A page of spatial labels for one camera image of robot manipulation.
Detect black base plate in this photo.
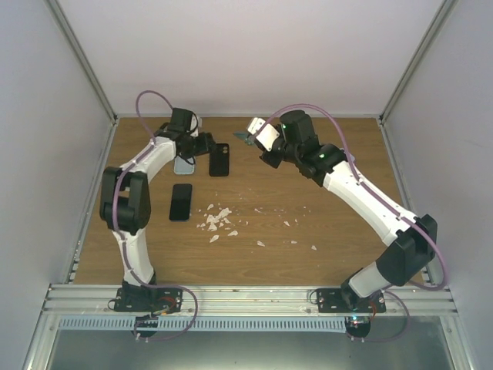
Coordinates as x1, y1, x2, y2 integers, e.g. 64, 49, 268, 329
108, 281, 183, 315
307, 288, 387, 314

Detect grey slotted cable duct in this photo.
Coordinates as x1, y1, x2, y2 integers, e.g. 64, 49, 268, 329
59, 315, 346, 334

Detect aluminium front rail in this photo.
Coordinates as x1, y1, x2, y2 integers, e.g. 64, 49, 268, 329
42, 284, 458, 316

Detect black cased phone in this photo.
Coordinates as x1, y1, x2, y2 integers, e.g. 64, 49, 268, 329
209, 143, 230, 177

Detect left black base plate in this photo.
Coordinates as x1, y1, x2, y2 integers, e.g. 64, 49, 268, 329
108, 281, 183, 315

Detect light blue phone case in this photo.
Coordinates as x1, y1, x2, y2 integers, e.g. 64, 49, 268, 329
173, 156, 196, 176

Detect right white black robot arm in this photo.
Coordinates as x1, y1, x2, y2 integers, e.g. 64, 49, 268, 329
247, 109, 438, 312

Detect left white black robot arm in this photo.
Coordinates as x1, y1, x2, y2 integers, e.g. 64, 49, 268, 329
99, 108, 216, 311

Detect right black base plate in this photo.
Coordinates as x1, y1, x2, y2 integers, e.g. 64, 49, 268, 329
307, 288, 387, 314

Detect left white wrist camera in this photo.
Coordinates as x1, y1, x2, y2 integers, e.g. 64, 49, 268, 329
189, 113, 202, 137

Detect white debris pieces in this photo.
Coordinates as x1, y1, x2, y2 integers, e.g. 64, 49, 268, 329
190, 185, 323, 251

